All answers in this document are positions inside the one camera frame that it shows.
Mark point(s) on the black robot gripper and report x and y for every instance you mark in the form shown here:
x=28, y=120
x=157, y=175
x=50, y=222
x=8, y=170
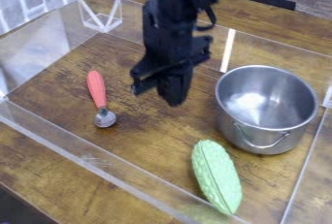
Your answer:
x=173, y=51

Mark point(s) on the silver metal pot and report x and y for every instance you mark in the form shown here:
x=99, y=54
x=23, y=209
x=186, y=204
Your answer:
x=267, y=105

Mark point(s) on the green bitter gourd toy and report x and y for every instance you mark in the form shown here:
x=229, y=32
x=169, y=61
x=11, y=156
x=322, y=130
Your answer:
x=217, y=176

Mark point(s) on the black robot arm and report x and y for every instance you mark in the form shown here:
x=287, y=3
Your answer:
x=173, y=50

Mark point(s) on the orange handled metal scoop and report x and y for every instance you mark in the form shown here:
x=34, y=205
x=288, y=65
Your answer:
x=105, y=118

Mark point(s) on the clear acrylic triangular bracket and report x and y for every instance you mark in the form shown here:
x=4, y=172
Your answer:
x=98, y=21

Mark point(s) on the clear acrylic enclosure walls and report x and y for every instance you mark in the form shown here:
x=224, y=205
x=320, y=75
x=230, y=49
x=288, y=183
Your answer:
x=126, y=174

